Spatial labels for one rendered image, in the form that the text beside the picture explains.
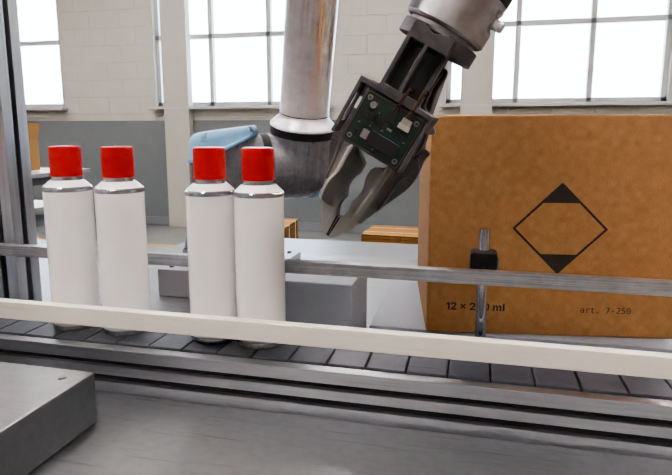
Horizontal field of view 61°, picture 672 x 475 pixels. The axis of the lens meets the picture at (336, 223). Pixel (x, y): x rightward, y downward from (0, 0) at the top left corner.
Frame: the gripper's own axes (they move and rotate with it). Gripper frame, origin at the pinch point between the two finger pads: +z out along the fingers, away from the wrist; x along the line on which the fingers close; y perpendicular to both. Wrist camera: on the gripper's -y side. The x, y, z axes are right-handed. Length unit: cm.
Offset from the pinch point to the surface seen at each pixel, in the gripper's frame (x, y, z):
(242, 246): -6.7, 2.5, 6.5
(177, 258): -14.0, -2.8, 14.2
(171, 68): -307, -526, 92
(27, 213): -42, -15, 28
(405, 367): 13.1, 3.4, 7.5
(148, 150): -296, -536, 188
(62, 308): -20.4, 4.2, 23.1
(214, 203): -11.4, 2.1, 4.5
